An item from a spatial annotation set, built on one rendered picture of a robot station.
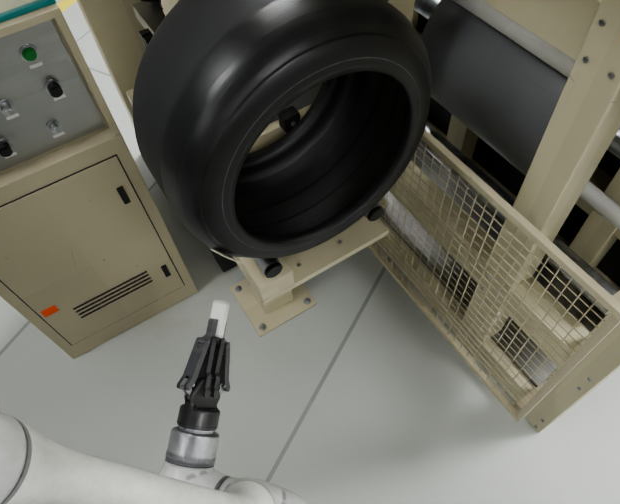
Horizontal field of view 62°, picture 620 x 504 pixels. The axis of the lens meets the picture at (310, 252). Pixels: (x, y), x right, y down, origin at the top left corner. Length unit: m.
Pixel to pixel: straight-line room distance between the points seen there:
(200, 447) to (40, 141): 0.94
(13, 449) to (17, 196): 1.08
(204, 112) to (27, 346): 1.75
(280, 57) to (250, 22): 0.07
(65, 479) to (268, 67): 0.59
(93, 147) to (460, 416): 1.48
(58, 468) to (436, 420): 1.49
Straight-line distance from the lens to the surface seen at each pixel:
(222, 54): 0.81
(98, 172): 1.60
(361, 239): 1.31
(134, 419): 2.09
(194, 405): 0.99
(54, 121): 1.53
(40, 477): 0.65
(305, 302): 2.11
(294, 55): 0.80
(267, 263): 1.14
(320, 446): 1.92
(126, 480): 0.76
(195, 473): 1.00
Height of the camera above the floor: 1.88
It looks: 56 degrees down
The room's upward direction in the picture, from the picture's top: 6 degrees counter-clockwise
